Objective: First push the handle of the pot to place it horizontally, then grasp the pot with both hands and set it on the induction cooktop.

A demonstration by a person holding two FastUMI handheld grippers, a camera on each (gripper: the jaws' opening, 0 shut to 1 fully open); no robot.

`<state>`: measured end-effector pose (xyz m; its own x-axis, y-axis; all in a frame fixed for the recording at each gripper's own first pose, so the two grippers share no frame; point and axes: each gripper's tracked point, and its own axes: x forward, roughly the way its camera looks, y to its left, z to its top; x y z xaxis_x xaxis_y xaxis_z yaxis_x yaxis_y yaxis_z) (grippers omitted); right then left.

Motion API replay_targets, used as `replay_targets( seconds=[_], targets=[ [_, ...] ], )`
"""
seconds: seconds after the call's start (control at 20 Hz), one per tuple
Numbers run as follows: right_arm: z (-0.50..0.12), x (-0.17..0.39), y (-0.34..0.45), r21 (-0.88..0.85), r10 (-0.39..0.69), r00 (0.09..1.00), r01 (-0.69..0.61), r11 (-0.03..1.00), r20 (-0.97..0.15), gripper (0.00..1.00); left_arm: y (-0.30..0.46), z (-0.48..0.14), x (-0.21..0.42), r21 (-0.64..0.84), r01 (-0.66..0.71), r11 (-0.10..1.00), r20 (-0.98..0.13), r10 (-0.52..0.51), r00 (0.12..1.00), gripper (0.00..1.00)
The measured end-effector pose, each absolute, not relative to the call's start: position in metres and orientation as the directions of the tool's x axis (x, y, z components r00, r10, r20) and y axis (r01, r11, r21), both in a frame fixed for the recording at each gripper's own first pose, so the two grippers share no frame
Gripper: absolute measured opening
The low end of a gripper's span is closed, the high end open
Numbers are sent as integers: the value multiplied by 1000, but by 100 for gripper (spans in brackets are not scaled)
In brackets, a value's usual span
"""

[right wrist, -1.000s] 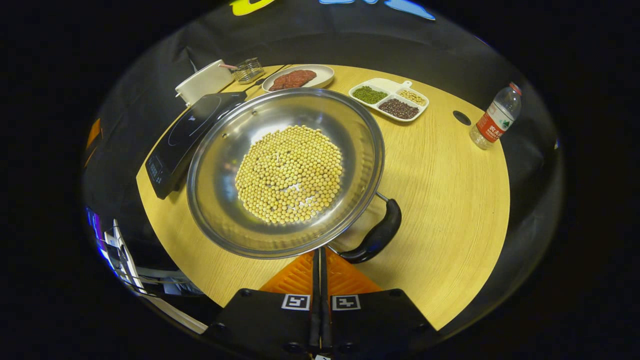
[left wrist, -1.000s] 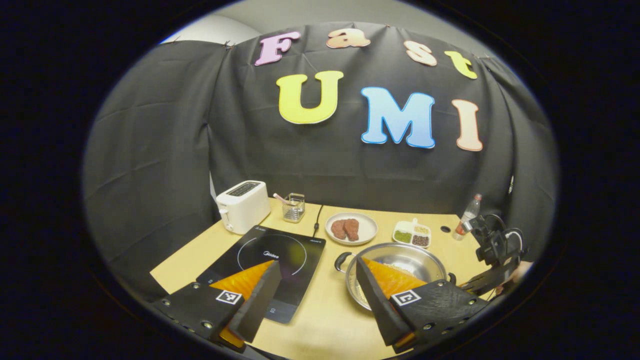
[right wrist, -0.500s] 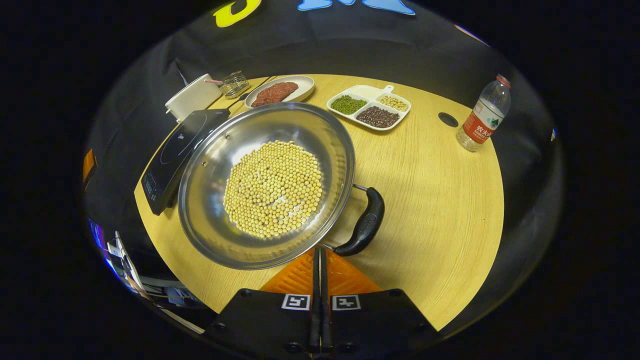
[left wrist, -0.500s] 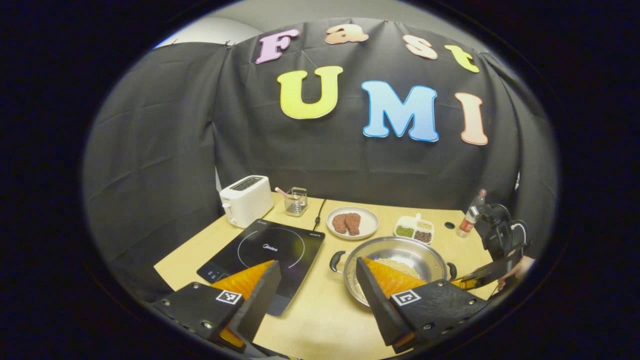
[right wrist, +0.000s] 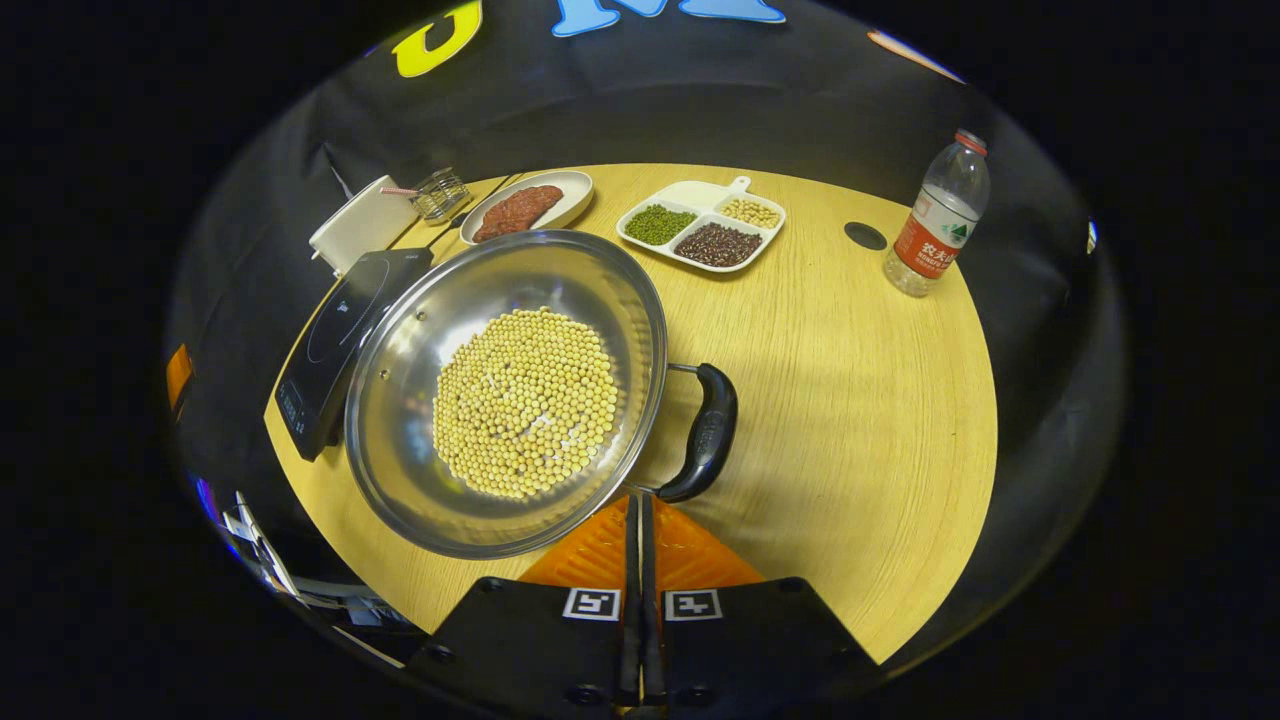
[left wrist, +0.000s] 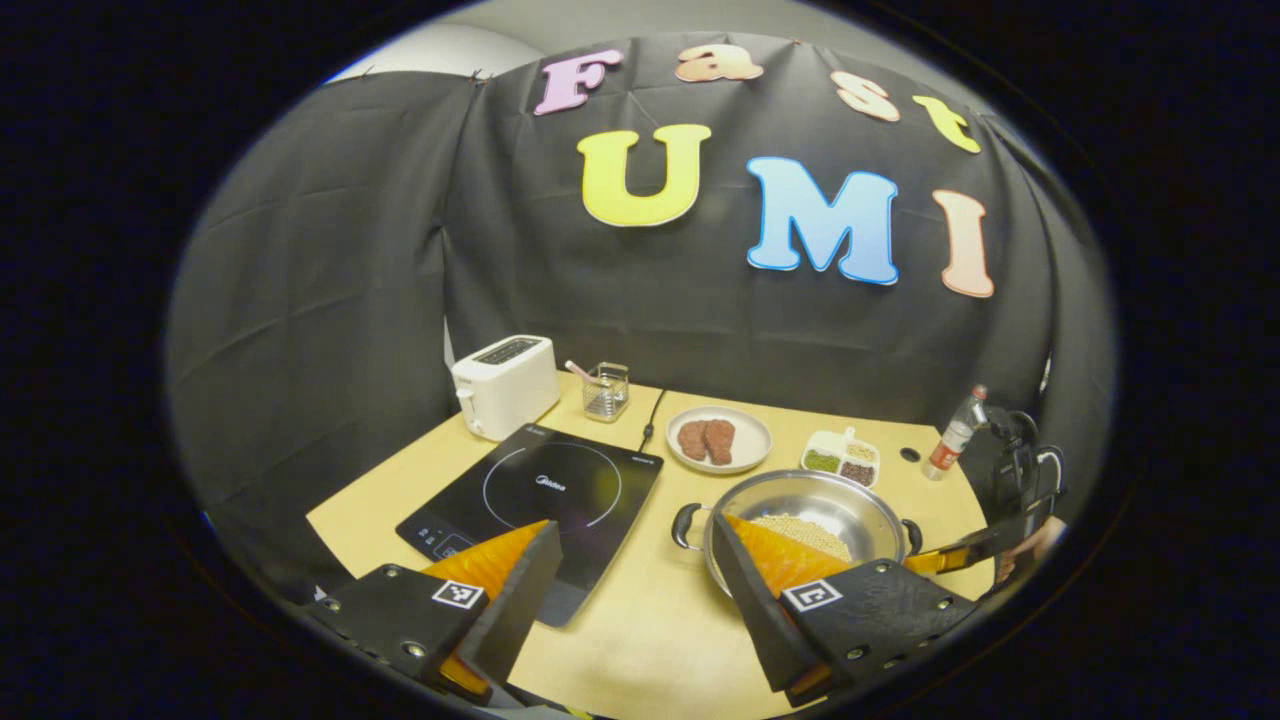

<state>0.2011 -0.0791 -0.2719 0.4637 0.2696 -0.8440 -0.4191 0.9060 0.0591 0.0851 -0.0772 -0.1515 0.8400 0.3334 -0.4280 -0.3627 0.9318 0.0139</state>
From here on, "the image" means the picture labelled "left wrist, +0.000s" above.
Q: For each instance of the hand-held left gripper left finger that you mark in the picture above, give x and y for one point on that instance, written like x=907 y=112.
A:
x=525 y=590

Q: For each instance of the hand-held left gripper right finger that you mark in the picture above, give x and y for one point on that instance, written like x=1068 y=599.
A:
x=745 y=600

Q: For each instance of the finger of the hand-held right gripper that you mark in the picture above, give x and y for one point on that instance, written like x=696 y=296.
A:
x=975 y=545

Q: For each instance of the pile of soybeans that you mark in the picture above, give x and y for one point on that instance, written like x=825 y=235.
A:
x=810 y=535

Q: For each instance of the black induction cooktop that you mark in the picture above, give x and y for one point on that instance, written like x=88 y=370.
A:
x=540 y=490

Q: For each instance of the stainless steel pot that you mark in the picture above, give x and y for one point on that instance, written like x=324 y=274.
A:
x=810 y=497

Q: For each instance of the clear plastic water bottle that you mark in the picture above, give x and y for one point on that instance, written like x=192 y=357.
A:
x=950 y=445

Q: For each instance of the white divided bean dish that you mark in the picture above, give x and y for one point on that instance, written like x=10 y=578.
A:
x=840 y=460

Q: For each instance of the round white plate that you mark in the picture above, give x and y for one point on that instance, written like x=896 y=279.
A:
x=750 y=440

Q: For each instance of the brown meat patty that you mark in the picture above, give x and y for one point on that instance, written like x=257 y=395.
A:
x=692 y=441
x=720 y=441

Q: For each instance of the white toaster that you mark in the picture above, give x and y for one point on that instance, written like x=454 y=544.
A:
x=505 y=390

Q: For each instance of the pink stick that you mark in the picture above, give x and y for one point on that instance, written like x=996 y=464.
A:
x=578 y=371

